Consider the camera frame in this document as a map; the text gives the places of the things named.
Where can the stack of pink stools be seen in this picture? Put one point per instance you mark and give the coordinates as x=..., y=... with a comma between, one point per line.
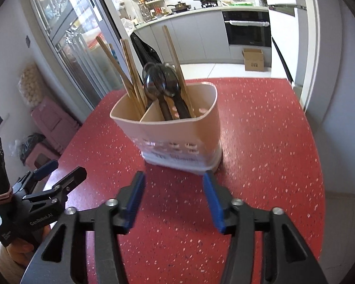
x=53, y=118

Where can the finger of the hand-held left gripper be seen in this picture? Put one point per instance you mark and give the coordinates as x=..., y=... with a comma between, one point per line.
x=72, y=180
x=46, y=168

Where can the gold patterned wooden chopstick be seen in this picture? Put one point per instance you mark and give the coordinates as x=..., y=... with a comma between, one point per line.
x=127, y=59

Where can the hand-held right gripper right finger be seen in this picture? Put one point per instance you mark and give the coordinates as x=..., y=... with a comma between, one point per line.
x=213, y=201

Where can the white refrigerator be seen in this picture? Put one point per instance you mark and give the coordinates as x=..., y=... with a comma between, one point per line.
x=287, y=35

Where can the green cutting board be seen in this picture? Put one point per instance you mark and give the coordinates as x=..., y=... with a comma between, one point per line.
x=239, y=4

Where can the large dark translucent spoon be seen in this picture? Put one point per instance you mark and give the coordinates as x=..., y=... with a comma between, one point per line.
x=149, y=80

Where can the glass door cabinet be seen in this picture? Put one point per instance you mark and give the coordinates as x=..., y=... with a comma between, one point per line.
x=71, y=35

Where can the grey kitchen counter cabinets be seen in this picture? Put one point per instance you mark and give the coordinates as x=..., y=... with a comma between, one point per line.
x=201, y=35

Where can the black garbage bag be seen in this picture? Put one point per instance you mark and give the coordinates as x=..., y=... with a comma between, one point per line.
x=32, y=145

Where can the plain wooden chopstick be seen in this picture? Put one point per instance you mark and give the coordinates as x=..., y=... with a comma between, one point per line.
x=112, y=62
x=173, y=56
x=133, y=65

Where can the white plastic bag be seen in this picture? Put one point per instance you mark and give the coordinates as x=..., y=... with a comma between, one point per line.
x=127, y=23

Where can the cream plastic utensil holder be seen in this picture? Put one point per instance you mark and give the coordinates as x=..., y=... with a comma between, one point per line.
x=177, y=136

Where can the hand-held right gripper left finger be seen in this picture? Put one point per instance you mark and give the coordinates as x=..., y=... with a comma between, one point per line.
x=137, y=192

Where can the black built-in oven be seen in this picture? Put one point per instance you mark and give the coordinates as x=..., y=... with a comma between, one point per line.
x=245, y=32

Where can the spice rack with bottles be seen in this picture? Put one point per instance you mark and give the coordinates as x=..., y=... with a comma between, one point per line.
x=152, y=9

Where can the person's left hand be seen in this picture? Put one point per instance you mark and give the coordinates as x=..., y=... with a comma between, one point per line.
x=20, y=250

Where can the brown cardboard box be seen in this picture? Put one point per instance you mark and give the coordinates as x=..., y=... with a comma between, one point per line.
x=253, y=62

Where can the dark wall switch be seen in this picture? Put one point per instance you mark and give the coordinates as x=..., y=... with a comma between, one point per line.
x=28, y=41

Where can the bag of white puffs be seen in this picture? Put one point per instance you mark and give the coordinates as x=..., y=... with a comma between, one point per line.
x=29, y=85

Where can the dark cooking pot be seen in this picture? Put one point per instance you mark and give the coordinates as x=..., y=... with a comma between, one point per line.
x=180, y=6

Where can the person's left forearm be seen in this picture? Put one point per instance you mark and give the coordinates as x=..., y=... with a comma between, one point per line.
x=3, y=269

